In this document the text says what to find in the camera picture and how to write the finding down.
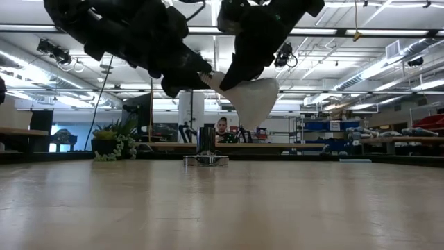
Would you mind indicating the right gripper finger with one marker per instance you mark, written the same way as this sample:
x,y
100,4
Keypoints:
x,y
249,62

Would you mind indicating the black computer monitor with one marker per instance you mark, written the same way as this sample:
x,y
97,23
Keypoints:
x,y
138,118

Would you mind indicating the silver ventilation duct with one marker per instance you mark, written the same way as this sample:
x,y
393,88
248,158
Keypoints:
x,y
381,67

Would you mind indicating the black aluminium frame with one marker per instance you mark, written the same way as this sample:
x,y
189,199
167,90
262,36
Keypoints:
x,y
52,157

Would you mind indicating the potted green plant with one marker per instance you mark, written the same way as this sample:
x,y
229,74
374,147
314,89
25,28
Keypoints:
x,y
111,142

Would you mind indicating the wooden bench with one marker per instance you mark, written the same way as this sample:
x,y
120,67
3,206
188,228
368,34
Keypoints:
x,y
21,132

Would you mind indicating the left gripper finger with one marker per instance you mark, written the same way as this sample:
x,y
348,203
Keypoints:
x,y
194,64
180,83

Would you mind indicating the shelf with blue bins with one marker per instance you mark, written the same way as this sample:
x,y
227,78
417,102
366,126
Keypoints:
x,y
315,125

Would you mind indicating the black cabinet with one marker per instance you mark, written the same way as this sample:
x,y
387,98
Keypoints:
x,y
41,128

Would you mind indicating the black spotlight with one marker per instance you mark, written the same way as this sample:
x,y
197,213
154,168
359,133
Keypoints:
x,y
415,62

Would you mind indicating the grey wrapped bundle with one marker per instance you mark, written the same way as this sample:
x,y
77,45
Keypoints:
x,y
364,132
418,132

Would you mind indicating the person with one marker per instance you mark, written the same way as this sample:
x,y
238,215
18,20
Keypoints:
x,y
222,125

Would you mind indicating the long wooden workbench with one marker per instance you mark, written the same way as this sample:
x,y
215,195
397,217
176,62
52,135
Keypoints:
x,y
409,140

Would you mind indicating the chrome lamp socket base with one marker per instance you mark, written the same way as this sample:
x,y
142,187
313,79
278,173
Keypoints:
x,y
206,139

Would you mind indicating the white square pillar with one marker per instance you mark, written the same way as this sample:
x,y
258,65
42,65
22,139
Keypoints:
x,y
185,111

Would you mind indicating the white air vent grille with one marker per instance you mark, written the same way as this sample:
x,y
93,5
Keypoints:
x,y
393,49

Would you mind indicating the black camera on mount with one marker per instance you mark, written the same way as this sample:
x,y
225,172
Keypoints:
x,y
284,55
52,50

